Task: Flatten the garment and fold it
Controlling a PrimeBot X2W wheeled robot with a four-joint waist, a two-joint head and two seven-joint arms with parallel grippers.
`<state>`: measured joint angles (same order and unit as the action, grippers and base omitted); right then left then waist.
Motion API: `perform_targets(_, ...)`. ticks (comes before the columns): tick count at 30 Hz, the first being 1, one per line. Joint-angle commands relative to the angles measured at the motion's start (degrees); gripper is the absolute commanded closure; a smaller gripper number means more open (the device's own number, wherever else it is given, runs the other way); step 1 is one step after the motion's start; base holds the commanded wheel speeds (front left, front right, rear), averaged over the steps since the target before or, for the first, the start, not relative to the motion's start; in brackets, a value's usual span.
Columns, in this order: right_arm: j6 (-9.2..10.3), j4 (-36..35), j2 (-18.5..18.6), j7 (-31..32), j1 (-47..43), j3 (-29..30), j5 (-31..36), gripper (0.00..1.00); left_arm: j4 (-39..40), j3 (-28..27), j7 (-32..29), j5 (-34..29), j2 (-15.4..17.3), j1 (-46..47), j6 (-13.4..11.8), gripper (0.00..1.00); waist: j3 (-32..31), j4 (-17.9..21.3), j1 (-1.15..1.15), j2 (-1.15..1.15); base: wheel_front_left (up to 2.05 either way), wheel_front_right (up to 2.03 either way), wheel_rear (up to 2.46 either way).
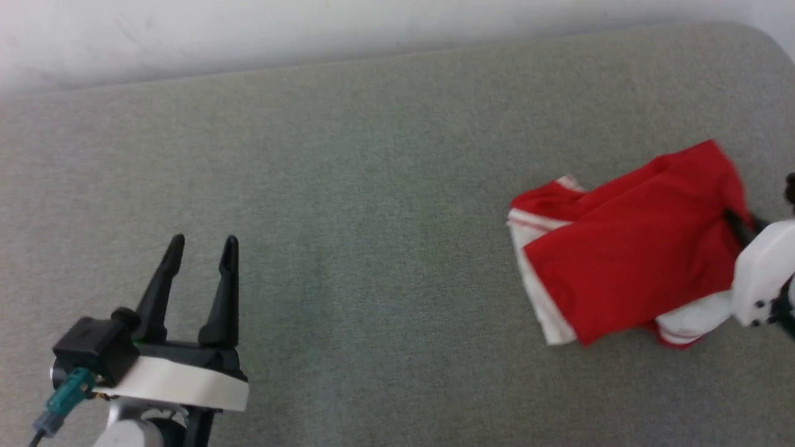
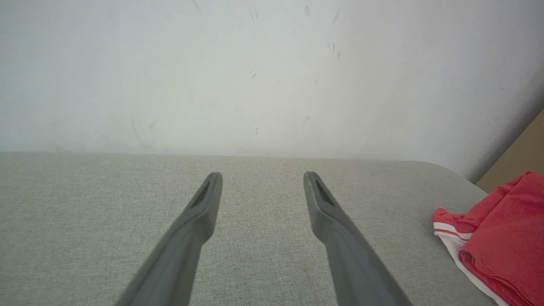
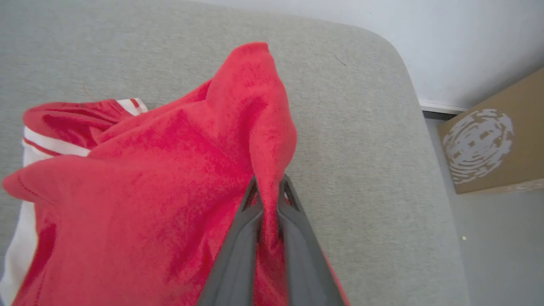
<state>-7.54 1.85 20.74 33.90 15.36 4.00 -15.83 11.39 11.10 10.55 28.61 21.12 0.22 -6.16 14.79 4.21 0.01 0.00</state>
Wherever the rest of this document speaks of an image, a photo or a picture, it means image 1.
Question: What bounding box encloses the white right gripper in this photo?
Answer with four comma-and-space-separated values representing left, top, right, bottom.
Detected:
723, 210, 795, 328

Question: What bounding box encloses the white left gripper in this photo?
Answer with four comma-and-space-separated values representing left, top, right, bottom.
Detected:
96, 233, 250, 412

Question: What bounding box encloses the red white-trimmed sports jersey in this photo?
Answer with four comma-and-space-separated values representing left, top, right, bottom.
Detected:
507, 139, 756, 350

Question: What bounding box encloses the grey fabric sofa cushion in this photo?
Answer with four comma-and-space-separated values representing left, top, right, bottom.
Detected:
0, 22, 795, 447

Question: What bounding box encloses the left camera teal-plug cable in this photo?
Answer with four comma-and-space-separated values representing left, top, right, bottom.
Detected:
28, 366, 98, 447

